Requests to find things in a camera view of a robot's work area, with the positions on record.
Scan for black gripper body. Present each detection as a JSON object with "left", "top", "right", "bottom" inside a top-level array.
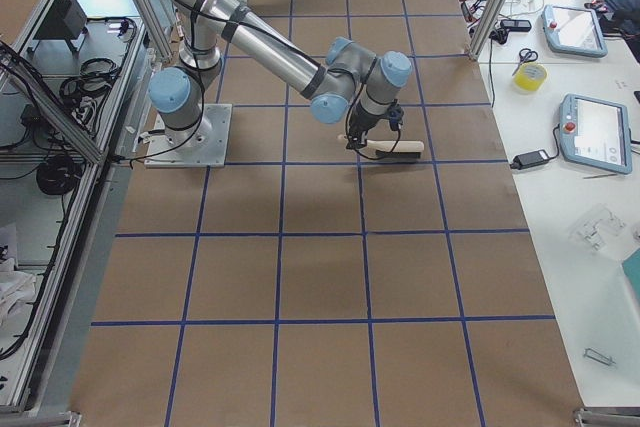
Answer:
[{"left": 345, "top": 100, "right": 404, "bottom": 147}]

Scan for beige hand brush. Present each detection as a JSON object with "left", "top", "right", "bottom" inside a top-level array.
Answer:
[{"left": 338, "top": 134, "right": 425, "bottom": 161}]

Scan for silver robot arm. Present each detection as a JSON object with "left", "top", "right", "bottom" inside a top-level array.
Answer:
[{"left": 172, "top": 0, "right": 413, "bottom": 151}]

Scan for black power adapter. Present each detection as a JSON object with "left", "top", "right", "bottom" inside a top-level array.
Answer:
[{"left": 510, "top": 149, "right": 551, "bottom": 171}]

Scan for yellow tape roll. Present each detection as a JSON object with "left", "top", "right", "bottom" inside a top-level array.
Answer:
[{"left": 513, "top": 62, "right": 548, "bottom": 92}]

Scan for upper teach pendant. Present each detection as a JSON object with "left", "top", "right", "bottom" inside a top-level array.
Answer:
[{"left": 541, "top": 5, "right": 608, "bottom": 58}]

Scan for teach pendant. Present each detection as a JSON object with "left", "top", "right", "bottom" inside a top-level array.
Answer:
[
  {"left": 559, "top": 94, "right": 633, "bottom": 175},
  {"left": 541, "top": 5, "right": 608, "bottom": 58}
]

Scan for lower teach pendant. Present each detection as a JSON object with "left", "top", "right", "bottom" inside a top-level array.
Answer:
[{"left": 559, "top": 94, "right": 633, "bottom": 175}]

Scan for clear plastic bag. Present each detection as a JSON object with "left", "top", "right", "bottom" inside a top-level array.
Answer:
[{"left": 568, "top": 204, "right": 636, "bottom": 261}]

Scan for black monitor box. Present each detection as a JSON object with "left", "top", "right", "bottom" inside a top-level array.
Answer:
[{"left": 28, "top": 0, "right": 88, "bottom": 53}]

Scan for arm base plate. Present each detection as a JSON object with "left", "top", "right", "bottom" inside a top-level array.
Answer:
[{"left": 144, "top": 103, "right": 233, "bottom": 168}]

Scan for black handled scissors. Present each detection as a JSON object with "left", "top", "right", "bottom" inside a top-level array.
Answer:
[{"left": 512, "top": 47, "right": 539, "bottom": 75}]

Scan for aluminium frame post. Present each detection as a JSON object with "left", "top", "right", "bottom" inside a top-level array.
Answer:
[{"left": 467, "top": 0, "right": 524, "bottom": 62}]

